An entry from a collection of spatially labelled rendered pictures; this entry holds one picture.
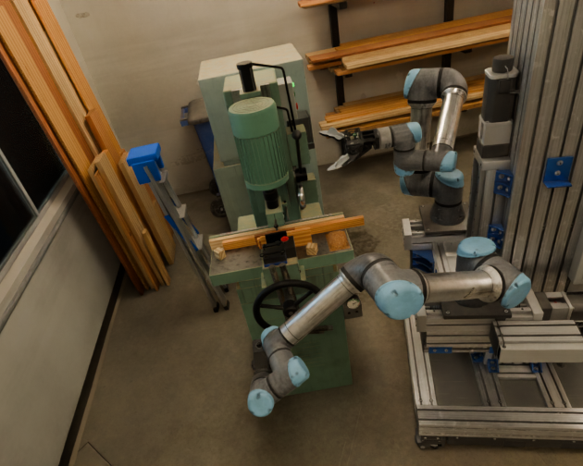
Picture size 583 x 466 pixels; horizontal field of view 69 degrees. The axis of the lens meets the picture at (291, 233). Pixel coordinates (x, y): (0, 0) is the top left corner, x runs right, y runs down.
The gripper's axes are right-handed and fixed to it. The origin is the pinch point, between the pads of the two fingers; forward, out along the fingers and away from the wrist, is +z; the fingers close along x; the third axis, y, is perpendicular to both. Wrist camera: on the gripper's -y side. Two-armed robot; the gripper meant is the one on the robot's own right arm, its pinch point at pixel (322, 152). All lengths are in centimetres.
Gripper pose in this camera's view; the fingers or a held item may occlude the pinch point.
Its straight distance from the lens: 157.4
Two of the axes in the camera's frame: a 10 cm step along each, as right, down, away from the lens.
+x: 1.7, 9.6, -2.4
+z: -9.8, 1.8, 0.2
